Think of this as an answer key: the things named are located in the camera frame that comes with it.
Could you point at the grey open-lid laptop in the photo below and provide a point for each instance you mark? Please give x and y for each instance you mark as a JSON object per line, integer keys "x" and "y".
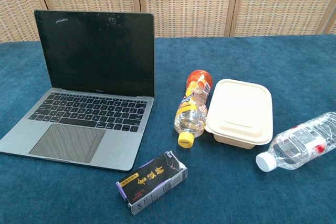
{"x": 92, "y": 51}

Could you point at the orange label bottle yellow cap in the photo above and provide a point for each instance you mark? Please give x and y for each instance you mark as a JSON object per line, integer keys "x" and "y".
{"x": 190, "y": 108}

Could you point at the beige lidded food container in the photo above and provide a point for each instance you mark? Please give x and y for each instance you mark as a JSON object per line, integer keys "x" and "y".
{"x": 241, "y": 108}

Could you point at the blue velvet tablecloth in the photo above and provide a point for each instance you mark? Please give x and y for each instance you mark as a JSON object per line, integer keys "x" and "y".
{"x": 236, "y": 56}

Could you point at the black carton gold characters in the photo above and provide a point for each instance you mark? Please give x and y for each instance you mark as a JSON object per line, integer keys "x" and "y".
{"x": 149, "y": 182}

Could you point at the clear water bottle white cap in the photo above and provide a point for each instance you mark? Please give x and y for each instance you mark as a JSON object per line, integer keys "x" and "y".
{"x": 296, "y": 142}

